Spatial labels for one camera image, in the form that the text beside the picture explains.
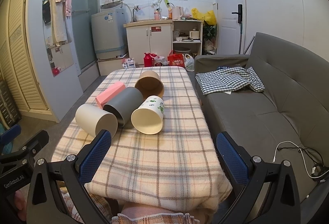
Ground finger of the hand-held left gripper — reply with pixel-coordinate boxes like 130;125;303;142
0;130;50;170
0;124;22;148

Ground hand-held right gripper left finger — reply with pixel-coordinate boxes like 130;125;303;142
26;129;114;224

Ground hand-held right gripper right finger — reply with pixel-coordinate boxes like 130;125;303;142
216;131;301;224

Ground cream cup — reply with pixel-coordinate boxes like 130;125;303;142
75;104;119;137

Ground grey cup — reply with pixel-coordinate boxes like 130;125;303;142
103;87;144;128

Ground white cup with green print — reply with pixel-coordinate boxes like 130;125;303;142
131;95;165;135

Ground brown paper cup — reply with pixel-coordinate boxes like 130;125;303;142
135;71;165;98

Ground grey sofa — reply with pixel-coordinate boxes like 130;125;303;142
194;32;329;214

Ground plaid blanket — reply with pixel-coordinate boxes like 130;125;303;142
50;66;233;217

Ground pink box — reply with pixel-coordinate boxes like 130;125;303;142
95;82;126;109

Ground green checked cloth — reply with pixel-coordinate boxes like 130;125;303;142
196;66;265;96

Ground person's plaid clothing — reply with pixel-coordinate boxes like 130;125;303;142
110;203;214;224

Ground louvred wardrobe doors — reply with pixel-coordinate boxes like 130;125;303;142
0;0;45;121

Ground white printed packet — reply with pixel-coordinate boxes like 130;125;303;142
122;58;136;69

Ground white plastic bag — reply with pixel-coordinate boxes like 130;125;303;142
184;54;195;72

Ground red thermos jug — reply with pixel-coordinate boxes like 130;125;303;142
143;52;155;67

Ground red gift bag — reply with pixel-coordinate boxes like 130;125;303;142
168;50;185;68

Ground white open shelf unit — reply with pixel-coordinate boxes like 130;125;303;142
172;19;204;59

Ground beige towel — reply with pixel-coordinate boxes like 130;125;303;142
49;0;68;47

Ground grey washing machine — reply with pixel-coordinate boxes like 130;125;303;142
90;6;129;60

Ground green plant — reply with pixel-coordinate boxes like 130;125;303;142
204;24;218;40

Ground white sink cabinet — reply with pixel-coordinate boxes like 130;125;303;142
123;20;173;59

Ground frosted glass door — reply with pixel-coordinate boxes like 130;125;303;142
71;0;100;71

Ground yellow plastic bag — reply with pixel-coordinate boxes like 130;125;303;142
191;8;217;26

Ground pink towel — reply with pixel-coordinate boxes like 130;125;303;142
56;0;73;17

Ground metal faucet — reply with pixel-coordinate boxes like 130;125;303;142
132;5;141;23

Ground white electric kettle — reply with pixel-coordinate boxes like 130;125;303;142
172;6;184;20

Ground white cable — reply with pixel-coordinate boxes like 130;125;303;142
272;142;316;200

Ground black cable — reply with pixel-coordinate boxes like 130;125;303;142
279;146;329;183

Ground black door handle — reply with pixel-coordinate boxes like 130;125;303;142
231;4;243;24

